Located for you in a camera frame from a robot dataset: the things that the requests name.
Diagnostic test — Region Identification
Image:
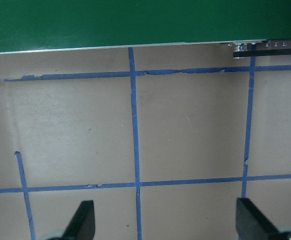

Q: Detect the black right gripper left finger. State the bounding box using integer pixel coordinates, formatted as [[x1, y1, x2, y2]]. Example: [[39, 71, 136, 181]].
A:
[[61, 200, 96, 240]]

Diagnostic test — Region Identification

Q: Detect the green conveyor belt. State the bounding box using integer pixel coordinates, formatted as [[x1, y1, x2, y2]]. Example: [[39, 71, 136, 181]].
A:
[[0, 0, 291, 54]]

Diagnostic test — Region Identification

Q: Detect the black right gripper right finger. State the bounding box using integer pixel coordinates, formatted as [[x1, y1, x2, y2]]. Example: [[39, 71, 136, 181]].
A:
[[235, 198, 280, 240]]

